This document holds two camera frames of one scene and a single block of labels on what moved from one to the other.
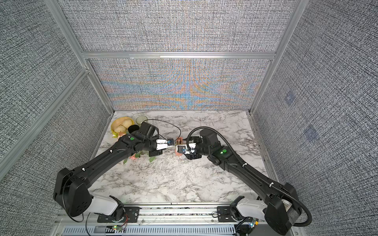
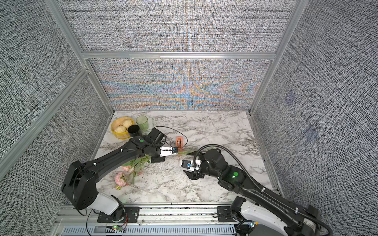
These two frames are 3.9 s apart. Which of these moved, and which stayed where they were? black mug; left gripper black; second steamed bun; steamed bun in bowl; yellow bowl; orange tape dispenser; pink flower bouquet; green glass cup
Moved: pink flower bouquet; left gripper black; orange tape dispenser
Stayed: green glass cup; steamed bun in bowl; yellow bowl; black mug; second steamed bun
